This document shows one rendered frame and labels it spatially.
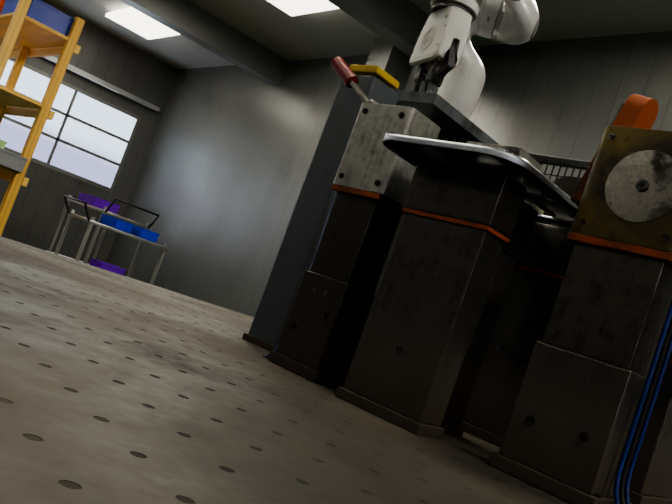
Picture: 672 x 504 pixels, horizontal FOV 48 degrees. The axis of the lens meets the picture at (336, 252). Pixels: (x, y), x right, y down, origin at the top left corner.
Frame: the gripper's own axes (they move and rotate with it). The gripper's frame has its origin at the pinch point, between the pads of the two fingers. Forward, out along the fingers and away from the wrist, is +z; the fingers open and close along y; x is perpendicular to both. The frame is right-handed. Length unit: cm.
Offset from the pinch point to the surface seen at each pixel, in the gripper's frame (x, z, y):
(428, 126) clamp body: -12.6, 13.4, 30.3
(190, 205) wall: 148, -18, -816
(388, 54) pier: 196, -188, -498
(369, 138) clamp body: -18.3, 17.3, 27.1
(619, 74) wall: 276, -175, -290
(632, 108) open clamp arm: -4, 10, 56
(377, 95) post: -12.5, 6.8, 10.7
